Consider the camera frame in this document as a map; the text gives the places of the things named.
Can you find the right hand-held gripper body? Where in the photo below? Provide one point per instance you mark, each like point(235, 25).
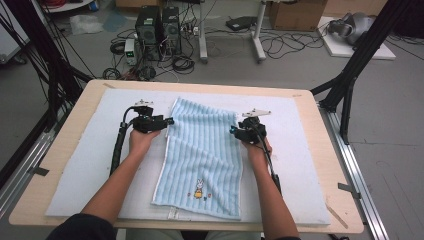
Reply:
point(255, 131)

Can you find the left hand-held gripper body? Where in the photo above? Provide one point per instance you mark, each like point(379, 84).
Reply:
point(146, 123)

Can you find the light blue striped towel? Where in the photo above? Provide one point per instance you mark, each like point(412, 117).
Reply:
point(200, 156)

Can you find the person's left hand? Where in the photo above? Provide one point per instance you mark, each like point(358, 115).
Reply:
point(141, 143)

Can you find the person's right hand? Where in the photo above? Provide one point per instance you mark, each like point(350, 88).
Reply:
point(256, 153)

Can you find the white power supply box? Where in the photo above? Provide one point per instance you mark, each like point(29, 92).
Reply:
point(130, 50)

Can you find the white grid foam mat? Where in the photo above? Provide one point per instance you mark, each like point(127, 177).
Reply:
point(83, 166)

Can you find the narrow black computer tower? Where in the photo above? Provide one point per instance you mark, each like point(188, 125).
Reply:
point(171, 30)

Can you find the wide black computer tower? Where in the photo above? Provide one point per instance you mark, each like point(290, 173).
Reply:
point(148, 30)

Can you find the white power strip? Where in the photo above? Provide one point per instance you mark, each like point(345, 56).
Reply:
point(191, 30)

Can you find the white desk leg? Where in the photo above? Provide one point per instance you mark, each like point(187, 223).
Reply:
point(202, 33)
point(258, 36)

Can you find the flat black device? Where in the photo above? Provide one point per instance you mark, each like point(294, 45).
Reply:
point(240, 23)

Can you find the person's dark right sleeve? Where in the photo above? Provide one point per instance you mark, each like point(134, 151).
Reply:
point(286, 238)

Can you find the person's dark sleeve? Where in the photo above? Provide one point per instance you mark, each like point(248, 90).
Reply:
point(83, 228)
point(286, 238)

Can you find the person's grey trousers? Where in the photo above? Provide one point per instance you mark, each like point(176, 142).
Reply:
point(156, 236)

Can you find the clear plastic bag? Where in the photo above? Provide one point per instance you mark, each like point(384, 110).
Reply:
point(85, 25)

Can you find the black tape piece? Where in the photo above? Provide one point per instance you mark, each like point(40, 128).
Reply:
point(39, 171)

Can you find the white floor board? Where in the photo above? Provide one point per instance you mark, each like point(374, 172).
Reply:
point(340, 50)

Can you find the tan tape strip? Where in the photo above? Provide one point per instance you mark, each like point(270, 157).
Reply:
point(337, 216)

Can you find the flat brown cardboard box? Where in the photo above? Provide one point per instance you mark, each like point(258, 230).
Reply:
point(133, 2)

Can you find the person's dark left sleeve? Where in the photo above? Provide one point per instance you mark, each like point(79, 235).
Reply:
point(83, 228)

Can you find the large brown cardboard box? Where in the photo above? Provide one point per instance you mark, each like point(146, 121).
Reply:
point(296, 15)

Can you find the white round table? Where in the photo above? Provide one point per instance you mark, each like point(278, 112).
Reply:
point(71, 6)

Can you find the grey helmet-shaped device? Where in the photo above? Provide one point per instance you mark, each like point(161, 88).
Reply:
point(355, 26)

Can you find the aluminium rail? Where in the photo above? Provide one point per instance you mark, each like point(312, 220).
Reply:
point(356, 173)
point(30, 160)

